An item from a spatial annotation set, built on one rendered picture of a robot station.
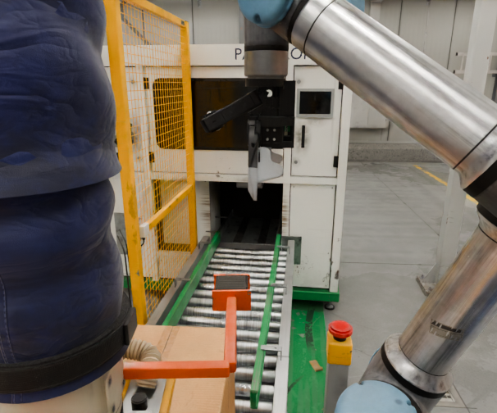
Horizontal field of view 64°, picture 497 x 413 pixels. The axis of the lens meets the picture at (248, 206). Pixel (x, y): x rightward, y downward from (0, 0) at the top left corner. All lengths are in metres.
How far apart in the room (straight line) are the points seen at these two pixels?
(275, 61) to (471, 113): 0.34
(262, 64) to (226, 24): 8.75
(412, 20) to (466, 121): 9.33
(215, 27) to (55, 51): 9.01
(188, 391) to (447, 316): 0.71
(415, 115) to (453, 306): 0.30
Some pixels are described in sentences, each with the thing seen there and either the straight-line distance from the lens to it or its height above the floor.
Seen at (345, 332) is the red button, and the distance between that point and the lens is 1.21.
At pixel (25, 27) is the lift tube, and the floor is 1.76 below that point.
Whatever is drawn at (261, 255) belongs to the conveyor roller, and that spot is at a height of 0.55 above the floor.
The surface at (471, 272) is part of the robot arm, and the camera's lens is 0.63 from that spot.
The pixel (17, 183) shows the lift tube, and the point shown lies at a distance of 0.48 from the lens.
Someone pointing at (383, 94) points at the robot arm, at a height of 1.70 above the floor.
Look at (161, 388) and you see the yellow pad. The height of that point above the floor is 1.15.
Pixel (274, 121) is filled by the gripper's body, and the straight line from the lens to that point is 0.68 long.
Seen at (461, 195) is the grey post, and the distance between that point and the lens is 3.60.
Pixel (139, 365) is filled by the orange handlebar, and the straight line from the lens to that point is 0.73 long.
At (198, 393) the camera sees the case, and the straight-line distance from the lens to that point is 1.13.
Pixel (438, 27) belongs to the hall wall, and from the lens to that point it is 9.93.
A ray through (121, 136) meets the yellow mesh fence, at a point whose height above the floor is 1.49.
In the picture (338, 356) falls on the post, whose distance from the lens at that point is 1.25.
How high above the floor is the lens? 1.71
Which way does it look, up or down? 17 degrees down
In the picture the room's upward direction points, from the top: straight up
